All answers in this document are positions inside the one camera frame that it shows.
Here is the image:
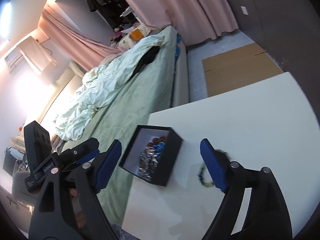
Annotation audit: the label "dark stone bead bracelet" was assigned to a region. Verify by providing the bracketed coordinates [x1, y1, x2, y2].
[197, 148, 232, 188]

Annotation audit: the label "silver charm bracelet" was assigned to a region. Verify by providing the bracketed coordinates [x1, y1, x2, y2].
[137, 144, 163, 181]

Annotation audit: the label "black jewelry box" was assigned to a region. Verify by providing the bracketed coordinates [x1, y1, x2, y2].
[119, 125, 183, 186]

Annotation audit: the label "brown wooden bead bracelet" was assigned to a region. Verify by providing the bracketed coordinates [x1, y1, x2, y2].
[146, 135, 168, 153]

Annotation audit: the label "pale green duvet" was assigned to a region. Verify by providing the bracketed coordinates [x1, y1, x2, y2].
[54, 35, 165, 141]

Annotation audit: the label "white air conditioner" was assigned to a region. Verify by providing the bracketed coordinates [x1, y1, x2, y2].
[16, 36, 61, 85]

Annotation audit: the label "pink curtain left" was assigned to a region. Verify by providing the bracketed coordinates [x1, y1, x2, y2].
[39, 5, 123, 72]

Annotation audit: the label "pink curtain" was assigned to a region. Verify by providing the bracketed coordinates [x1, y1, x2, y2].
[39, 5, 123, 72]
[126, 0, 238, 46]

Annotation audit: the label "bed with green sheet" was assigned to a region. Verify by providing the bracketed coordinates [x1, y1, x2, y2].
[39, 25, 188, 227]

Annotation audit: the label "cream patterned pillow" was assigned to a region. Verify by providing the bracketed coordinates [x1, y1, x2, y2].
[117, 23, 151, 51]

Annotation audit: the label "pile of plush toys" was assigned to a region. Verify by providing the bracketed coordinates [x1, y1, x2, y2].
[110, 22, 140, 44]

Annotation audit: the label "dark garment on bed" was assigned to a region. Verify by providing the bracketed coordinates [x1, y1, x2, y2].
[130, 46, 160, 79]

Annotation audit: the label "flat brown cardboard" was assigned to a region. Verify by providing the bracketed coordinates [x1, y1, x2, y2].
[202, 43, 283, 97]

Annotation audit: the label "orange box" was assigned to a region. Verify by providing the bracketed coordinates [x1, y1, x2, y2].
[130, 28, 144, 42]

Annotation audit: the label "hanging dark clothes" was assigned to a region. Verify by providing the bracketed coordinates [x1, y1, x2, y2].
[86, 0, 132, 29]

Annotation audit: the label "dark wooden wardrobe panel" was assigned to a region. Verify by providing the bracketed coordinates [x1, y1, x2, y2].
[227, 0, 319, 116]

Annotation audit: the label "pink curtain right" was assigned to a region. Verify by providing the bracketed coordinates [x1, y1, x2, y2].
[126, 0, 238, 46]

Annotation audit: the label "white wall socket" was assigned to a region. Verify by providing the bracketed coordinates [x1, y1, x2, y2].
[241, 6, 248, 16]

